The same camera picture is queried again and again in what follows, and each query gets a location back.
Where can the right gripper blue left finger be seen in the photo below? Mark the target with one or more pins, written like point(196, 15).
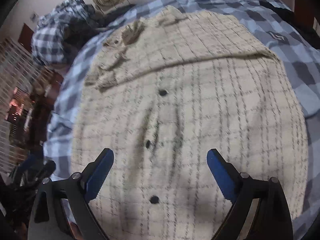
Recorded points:
point(48, 218)

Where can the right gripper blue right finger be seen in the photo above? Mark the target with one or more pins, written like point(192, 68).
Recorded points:
point(272, 218)

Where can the cream plaid knit cardigan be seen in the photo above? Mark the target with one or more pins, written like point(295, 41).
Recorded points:
point(160, 93)

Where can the black clothes by fan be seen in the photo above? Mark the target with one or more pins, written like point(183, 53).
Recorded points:
point(105, 20)

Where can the patterned window curtain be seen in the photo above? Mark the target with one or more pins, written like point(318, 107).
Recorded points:
point(17, 70)

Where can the bundled checkered quilt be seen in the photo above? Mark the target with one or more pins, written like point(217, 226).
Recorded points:
point(60, 34)

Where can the blue checkered bed sheet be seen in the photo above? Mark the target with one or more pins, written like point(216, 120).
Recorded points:
point(264, 19)

